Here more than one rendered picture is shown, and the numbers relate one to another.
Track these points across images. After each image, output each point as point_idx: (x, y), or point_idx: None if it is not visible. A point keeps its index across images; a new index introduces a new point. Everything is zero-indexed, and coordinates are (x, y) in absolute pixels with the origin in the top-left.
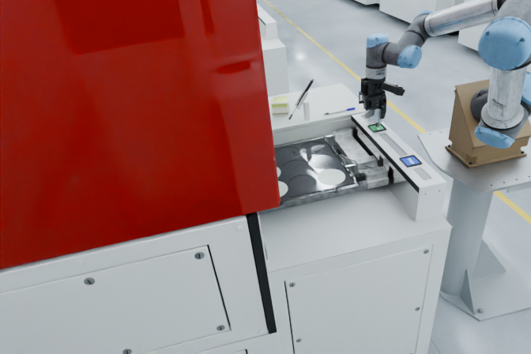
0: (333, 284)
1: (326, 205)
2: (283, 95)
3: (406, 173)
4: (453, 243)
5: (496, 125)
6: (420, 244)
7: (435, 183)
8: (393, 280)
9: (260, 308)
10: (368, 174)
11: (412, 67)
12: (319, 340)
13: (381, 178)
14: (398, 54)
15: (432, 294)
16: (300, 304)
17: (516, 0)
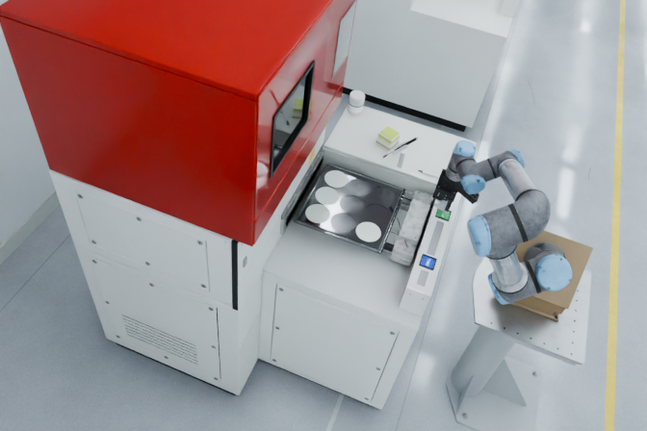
0: (312, 308)
1: (350, 250)
2: (410, 122)
3: (412, 269)
4: (471, 347)
5: (495, 282)
6: (388, 325)
7: (421, 291)
8: (360, 335)
9: (229, 291)
10: (395, 249)
11: (468, 192)
12: (293, 338)
13: (404, 259)
14: (463, 176)
15: (393, 367)
16: (284, 305)
17: (504, 212)
